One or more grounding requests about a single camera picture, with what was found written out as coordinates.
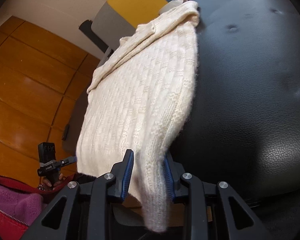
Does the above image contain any white knitted sweater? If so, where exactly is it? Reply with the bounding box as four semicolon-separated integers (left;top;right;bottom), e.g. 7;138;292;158
76;1;199;233

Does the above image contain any operator left hand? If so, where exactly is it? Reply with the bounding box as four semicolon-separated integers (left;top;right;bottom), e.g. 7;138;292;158
41;172;64;190

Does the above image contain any purple knitted garment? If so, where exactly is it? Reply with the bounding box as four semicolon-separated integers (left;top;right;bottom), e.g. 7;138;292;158
0;185;47;225

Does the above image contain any red storage bag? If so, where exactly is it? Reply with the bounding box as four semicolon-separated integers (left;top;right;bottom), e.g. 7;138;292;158
0;175;74;239

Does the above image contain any wooden wardrobe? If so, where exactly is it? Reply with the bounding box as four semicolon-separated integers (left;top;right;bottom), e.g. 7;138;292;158
0;16;99;187

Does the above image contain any black padded bench seat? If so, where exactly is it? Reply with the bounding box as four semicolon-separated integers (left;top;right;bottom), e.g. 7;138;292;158
169;0;300;239

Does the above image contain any multicolour fabric armchair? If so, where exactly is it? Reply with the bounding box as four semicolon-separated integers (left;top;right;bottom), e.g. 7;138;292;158
79;0;171;54

